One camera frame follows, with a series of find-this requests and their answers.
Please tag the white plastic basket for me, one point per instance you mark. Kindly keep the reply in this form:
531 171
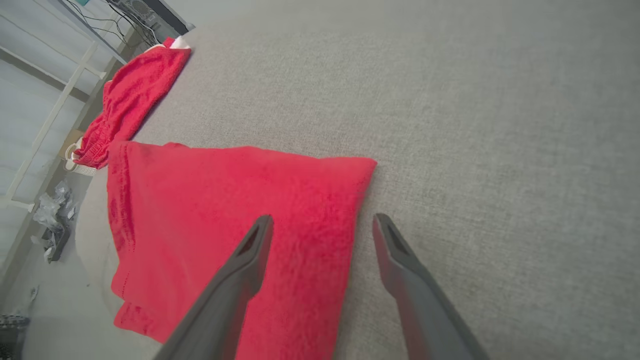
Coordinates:
82 169

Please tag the clear plastic bag pile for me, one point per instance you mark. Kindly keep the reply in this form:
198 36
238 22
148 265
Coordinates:
50 207

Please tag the red Bulls basketball jersey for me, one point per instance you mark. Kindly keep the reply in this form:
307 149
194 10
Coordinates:
200 200

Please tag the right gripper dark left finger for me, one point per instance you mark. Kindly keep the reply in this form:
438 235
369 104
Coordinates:
230 305

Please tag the grey fabric sofa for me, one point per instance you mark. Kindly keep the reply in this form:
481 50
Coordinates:
450 125

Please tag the red shorts with white band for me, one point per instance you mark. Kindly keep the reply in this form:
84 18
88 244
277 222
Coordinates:
135 90

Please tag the brown cardboard box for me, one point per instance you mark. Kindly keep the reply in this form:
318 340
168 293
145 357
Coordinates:
72 140

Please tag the black bin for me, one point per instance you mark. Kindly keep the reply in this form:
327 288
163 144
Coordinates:
10 335

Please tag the white metal rack frame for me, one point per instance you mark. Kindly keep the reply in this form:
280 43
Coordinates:
50 121

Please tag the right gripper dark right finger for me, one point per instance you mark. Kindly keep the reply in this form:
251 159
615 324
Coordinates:
425 310

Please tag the dark computer case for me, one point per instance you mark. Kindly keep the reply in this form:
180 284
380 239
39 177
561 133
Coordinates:
165 15

